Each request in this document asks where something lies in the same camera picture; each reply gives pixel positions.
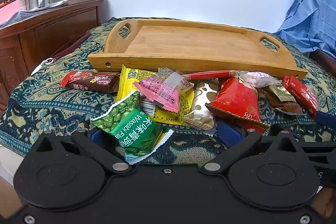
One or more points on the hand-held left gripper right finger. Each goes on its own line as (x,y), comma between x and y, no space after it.
(229,135)

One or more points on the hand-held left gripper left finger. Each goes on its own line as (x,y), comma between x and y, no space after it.
(95,137)

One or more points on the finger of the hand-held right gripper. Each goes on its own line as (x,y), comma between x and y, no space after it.
(323,146)
(326,119)

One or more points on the green pea snack packet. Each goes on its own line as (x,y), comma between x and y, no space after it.
(131,129)

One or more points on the small red snack packet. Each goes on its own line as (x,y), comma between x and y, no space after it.
(299,92)

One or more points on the white red-print snack packet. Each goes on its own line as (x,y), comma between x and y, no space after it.
(256,78)

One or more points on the red stick snack packet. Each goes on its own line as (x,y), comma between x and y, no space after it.
(210,74)

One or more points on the wooden tray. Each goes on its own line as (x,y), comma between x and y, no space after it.
(189,40)

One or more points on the red triangular snack packet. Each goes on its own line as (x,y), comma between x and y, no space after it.
(236,100)

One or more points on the white gold-spotted snack packet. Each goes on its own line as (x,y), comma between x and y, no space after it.
(200,106)

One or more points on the brown candy packet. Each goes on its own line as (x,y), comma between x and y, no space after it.
(286,107)

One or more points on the paisley printed blanket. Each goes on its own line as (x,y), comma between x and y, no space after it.
(52,108)

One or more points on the gold candy wrapper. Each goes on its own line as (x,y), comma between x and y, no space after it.
(282,92)

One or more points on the brown snack bar packet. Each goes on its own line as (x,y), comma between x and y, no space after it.
(92,82)

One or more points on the yellow snack packet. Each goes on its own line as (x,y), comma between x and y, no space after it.
(128,77)

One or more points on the pink snack packet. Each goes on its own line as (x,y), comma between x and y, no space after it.
(160,90)

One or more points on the dark red zipper pouch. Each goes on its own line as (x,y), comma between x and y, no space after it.
(71,47)

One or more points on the blue plaid cloth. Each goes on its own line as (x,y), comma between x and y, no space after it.
(312,8)

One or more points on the wooden cabinet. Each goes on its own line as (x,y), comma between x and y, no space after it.
(52,29)

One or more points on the stack of papers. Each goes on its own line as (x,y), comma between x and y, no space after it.
(26,16)

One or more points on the pink box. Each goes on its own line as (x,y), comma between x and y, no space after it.
(9,11)

